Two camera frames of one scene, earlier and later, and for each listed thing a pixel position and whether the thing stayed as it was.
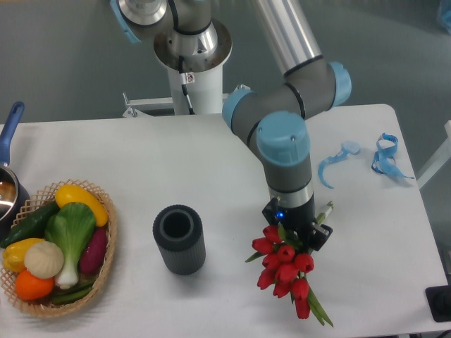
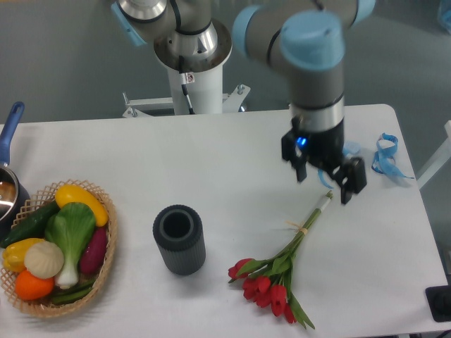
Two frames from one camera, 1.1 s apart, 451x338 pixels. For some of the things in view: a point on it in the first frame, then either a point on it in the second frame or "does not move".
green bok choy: [72, 226] does not move
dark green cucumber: [31, 226] does not move
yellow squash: [72, 193] does not move
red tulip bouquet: [284, 268] -> [268, 279]
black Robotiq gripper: [299, 220] -> [325, 148]
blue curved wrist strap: [347, 148] does not move
